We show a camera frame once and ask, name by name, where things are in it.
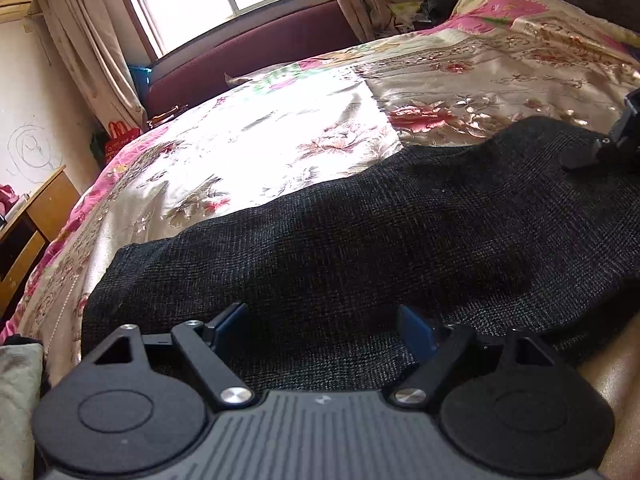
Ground dark grey knit pants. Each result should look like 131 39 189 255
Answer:
81 117 639 390

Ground floral satin bedspread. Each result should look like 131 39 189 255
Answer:
0 0 640 480

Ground beige cloth at bedside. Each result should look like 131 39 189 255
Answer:
0 342 43 480

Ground wooden desk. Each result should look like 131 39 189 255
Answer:
0 166 79 322

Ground red gift bag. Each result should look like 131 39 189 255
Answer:
104 120 142 164

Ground black clothes pile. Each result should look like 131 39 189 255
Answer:
413 0 459 27

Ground pink cloth on desk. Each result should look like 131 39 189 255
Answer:
0 184 20 216

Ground maroon padded window bench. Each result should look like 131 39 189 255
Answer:
144 1 359 117

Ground blue plastic bin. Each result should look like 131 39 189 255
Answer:
128 65 152 106

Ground beige curtain left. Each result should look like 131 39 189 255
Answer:
37 0 146 129

